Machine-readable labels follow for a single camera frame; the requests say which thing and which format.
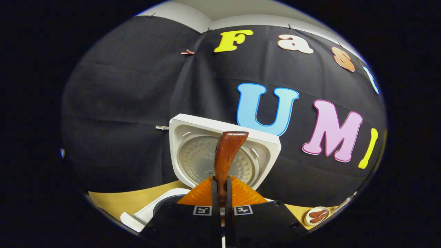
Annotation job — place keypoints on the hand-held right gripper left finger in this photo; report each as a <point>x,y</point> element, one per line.
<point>186,227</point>

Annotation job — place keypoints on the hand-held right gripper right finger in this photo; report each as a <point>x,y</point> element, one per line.
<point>262,227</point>

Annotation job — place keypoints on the white rice cooker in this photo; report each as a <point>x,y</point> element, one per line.
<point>265,151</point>

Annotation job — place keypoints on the brown wooden spoon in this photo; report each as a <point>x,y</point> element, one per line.
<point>227,155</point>

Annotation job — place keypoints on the white round plate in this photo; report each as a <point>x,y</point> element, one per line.
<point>306,216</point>

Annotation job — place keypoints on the red meat slice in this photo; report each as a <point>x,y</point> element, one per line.
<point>318,212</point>
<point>317,218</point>

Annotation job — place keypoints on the white cloth clip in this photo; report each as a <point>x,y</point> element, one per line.
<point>162,127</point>

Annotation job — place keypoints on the black backdrop cloth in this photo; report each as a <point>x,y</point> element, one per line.
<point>120,103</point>

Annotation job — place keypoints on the pink cloth clip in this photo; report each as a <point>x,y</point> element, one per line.
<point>187,52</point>

